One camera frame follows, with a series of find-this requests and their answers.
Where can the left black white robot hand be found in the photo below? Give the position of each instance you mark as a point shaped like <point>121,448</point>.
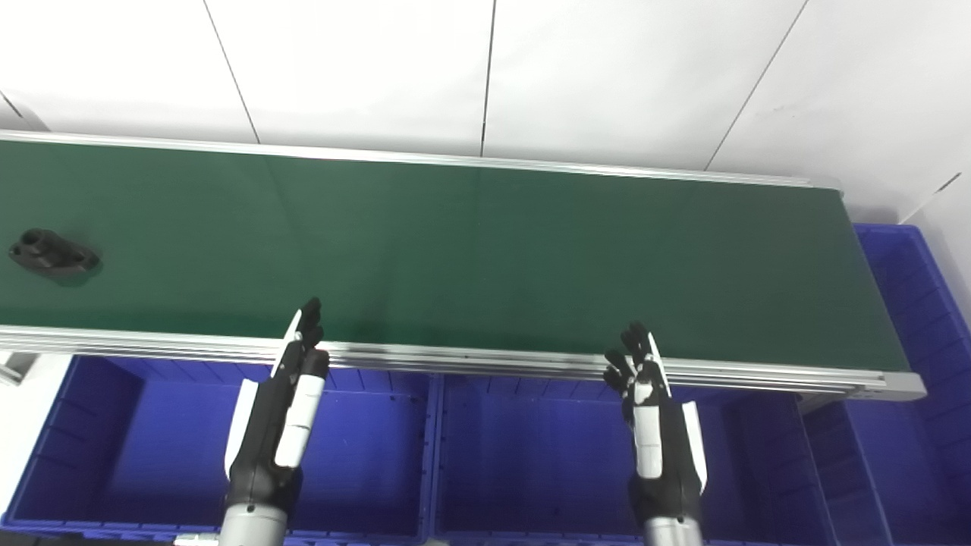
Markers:
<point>265,440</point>

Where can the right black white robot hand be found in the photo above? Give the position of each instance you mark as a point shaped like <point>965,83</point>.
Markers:
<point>664,455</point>

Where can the black flanged plastic part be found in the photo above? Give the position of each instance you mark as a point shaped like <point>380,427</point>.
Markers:
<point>53,254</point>

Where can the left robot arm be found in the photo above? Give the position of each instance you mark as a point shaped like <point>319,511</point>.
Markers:
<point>252,527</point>

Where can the blue plastic bin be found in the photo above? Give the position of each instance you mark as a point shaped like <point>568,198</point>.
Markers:
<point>152,447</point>
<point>910,425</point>
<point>531,462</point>

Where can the green conveyor belt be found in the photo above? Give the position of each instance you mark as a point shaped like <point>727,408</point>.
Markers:
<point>470,359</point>
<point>485,258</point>

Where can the aluminium conveyor leg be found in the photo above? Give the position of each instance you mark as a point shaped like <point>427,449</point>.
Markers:
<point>15,365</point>

